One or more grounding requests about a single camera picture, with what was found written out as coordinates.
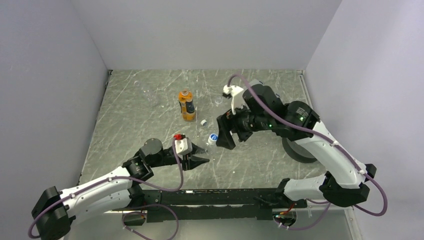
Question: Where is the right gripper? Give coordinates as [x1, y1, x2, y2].
[215, 99, 273, 149]

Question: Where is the short clear plastic bottle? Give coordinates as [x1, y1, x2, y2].
[214, 96, 223, 107]

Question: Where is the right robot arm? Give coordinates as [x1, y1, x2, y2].
[216, 100, 377, 208]

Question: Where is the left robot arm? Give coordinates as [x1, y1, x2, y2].
[27, 134, 209, 240]

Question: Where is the orange juice bottle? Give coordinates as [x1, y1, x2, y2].
[178, 89, 196, 122]

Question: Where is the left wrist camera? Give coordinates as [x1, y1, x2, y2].
[173, 134, 193, 157]

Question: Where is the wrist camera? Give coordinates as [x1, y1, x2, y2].
[223, 85, 247, 115]
[173, 134, 193, 157]

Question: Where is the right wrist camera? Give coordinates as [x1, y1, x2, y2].
[223, 85, 247, 115]

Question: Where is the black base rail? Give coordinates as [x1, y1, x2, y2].
[121, 188, 308, 223]

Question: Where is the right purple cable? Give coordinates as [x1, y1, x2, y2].
[226, 73, 388, 232]

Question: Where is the purple cable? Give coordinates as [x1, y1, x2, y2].
[27, 138, 185, 240]
[226, 73, 388, 232]

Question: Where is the aluminium frame rail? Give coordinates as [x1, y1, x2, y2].
[298, 70, 362, 240]

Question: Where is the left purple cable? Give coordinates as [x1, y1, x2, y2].
[27, 138, 185, 240]

